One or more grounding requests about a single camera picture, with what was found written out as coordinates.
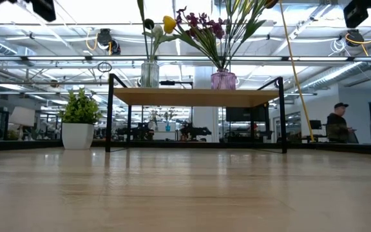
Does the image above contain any dark red artificial tulip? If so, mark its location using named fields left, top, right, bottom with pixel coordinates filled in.
left=224, top=0, right=280, bottom=70

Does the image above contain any clear ribbed glass vase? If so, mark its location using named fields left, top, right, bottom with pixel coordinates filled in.
left=140, top=59, right=160, bottom=88

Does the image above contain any yellow artificial tulip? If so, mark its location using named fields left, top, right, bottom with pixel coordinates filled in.
left=162, top=15, right=225, bottom=70

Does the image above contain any purple ribbed glass vase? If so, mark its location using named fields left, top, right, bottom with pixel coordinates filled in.
left=210, top=68, right=237, bottom=90

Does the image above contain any wooden shelf with black legs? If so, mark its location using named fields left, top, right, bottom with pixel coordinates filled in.
left=105, top=73, right=288, bottom=154

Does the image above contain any long ceiling light bar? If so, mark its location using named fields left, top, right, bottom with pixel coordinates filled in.
left=0, top=55, right=371, bottom=63

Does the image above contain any white shade lamp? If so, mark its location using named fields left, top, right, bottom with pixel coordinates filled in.
left=8, top=106, right=37, bottom=141

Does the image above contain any person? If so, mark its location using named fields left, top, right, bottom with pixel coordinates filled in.
left=325, top=102, right=356, bottom=144

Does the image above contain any green plant in white pot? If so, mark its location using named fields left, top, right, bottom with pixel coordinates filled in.
left=58, top=86, right=103, bottom=151

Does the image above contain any black wide monitor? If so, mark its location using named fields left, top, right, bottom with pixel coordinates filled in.
left=225, top=106, right=267, bottom=122

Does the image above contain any black ceiling cord reel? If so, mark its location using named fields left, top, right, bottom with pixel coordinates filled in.
left=108, top=38, right=122, bottom=55
left=96, top=28, right=113, bottom=46
left=345, top=28, right=364, bottom=48

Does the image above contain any hanging yellow cable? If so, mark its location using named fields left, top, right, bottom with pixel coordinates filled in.
left=278, top=0, right=316, bottom=142

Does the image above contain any black frame back rail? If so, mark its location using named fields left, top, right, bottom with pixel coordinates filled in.
left=0, top=139, right=371, bottom=156

